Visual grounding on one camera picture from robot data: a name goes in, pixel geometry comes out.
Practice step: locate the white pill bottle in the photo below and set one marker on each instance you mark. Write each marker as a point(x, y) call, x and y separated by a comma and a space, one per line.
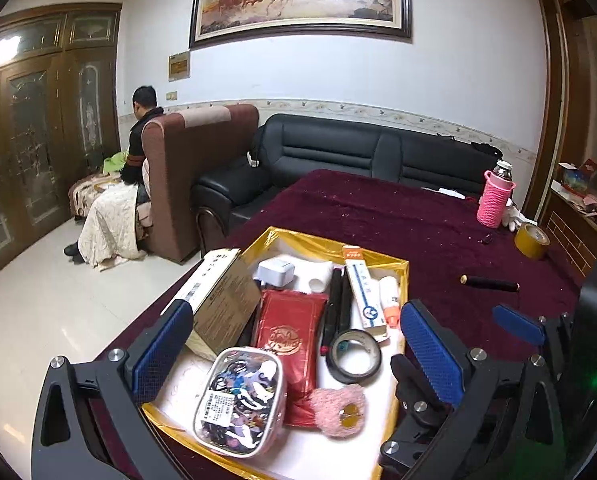
point(318, 275)

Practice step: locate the pink fuzzy scrunchie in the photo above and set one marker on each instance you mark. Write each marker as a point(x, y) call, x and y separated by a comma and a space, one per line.
point(323, 405)

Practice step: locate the wooden sideboard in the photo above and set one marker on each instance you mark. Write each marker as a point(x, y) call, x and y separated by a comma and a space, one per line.
point(568, 230)

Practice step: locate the yellow tape roll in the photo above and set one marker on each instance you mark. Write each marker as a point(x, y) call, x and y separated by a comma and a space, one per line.
point(525, 245)

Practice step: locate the colourful printed box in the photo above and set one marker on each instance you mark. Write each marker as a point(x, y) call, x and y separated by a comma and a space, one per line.
point(575, 180)

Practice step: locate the black pen with gold tip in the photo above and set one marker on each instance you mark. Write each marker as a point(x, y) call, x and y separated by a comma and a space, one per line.
point(493, 284)

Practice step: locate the small blue white ointment carton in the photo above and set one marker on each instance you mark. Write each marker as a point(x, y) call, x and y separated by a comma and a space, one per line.
point(366, 295)

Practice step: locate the wooden wardrobe with glass doors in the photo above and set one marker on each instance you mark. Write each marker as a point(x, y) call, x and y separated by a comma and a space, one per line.
point(33, 135)

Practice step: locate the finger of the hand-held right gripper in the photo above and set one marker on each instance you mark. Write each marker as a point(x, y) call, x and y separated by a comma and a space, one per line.
point(413, 410)
point(518, 325)

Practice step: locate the cream quilted blanket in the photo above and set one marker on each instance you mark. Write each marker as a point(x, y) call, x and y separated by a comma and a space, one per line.
point(108, 225)

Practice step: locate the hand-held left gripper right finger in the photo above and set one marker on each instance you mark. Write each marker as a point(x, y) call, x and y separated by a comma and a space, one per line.
point(431, 355)

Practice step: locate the wooden door frame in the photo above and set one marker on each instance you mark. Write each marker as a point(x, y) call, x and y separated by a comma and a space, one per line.
point(553, 110)

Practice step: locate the large white green medicine box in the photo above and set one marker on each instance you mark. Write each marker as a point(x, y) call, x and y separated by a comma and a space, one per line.
point(223, 300)

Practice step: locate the red foil packet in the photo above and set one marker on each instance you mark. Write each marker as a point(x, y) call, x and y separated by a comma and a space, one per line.
point(288, 340)

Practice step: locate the thermos in pink knit sleeve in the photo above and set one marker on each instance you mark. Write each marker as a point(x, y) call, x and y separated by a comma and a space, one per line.
point(493, 200)

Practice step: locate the white bottle with orange cap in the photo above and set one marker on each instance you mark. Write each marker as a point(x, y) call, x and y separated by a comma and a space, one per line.
point(388, 292)

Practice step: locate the white paper sheet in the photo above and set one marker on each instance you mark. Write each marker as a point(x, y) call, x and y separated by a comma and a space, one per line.
point(451, 192)

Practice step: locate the gold foil tray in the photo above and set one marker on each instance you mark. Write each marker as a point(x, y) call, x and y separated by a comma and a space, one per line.
point(298, 242)

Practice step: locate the white square case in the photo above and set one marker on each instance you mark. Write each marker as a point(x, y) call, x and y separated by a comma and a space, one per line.
point(276, 272)

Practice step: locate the black bag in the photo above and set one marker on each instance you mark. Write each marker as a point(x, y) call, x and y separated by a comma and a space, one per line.
point(485, 150)

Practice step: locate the black leather sofa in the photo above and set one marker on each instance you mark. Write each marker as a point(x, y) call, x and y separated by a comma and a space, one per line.
point(328, 150)

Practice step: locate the brown armchair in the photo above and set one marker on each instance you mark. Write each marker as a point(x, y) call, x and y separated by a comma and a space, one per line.
point(188, 170)

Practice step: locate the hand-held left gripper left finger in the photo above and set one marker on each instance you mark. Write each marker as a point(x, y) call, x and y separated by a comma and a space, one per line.
point(161, 355)

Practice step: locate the white gloves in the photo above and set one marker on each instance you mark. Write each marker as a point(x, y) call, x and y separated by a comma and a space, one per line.
point(513, 217)

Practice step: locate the green cloth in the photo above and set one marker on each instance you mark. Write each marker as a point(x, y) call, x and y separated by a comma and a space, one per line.
point(114, 162)

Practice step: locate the floral bedding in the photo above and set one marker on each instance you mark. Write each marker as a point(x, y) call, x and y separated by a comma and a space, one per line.
point(86, 192)

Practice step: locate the black marker with red cap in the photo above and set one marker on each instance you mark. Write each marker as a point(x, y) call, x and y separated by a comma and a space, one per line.
point(332, 305)

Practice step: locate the small framed wall plaque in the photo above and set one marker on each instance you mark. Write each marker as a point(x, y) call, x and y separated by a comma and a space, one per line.
point(179, 66)

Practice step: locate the black tape roll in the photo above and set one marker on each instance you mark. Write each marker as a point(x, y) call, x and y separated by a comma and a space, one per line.
point(334, 357)

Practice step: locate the black marker with white cap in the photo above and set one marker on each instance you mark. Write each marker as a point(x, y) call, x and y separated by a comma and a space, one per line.
point(346, 305)

